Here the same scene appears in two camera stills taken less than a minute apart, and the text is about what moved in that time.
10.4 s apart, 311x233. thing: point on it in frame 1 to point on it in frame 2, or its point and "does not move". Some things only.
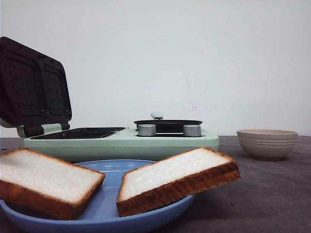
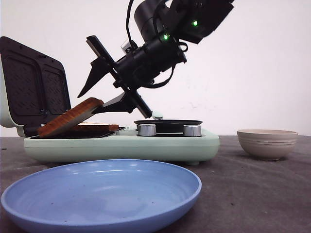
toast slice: (32, 183) to (90, 127)
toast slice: (175, 175) to (89, 105)
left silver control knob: (146, 130) does not move
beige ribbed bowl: (267, 144) does not move
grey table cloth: (272, 196) does not move
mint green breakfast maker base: (72, 144) does not move
